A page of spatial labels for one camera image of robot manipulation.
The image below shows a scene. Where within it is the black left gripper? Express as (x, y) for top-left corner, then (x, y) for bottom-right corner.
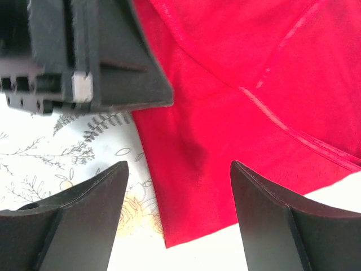
(1, 1), (93, 115)

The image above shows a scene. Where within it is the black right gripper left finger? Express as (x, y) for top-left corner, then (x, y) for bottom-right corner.
(1, 161), (129, 270)

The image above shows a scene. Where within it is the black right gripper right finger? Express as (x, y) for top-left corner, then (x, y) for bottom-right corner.
(231, 161), (360, 271)

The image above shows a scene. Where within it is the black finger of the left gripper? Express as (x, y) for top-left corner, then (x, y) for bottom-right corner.
(84, 1), (174, 113)

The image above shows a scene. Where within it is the red cloth napkin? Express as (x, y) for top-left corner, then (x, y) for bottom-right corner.
(133, 1), (360, 247)

